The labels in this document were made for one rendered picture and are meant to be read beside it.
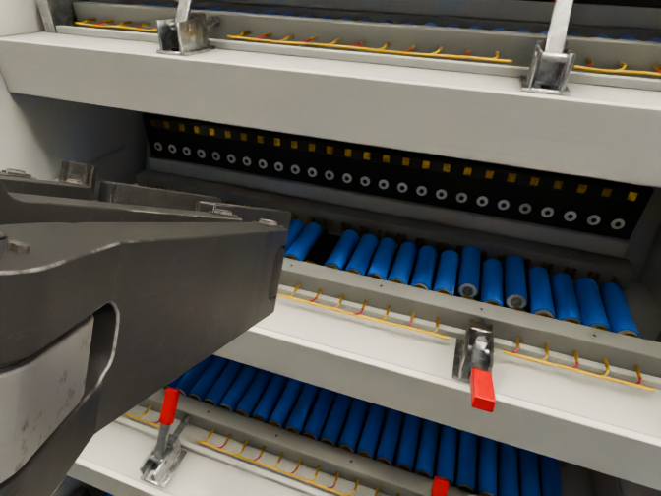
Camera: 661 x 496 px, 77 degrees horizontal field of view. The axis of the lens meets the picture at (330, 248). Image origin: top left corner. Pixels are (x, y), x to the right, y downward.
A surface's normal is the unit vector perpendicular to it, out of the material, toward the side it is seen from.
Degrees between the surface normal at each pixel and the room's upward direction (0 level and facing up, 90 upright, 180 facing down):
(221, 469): 21
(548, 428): 111
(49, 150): 90
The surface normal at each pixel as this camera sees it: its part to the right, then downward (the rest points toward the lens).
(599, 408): 0.04, -0.83
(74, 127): 0.95, 0.20
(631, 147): -0.32, 0.52
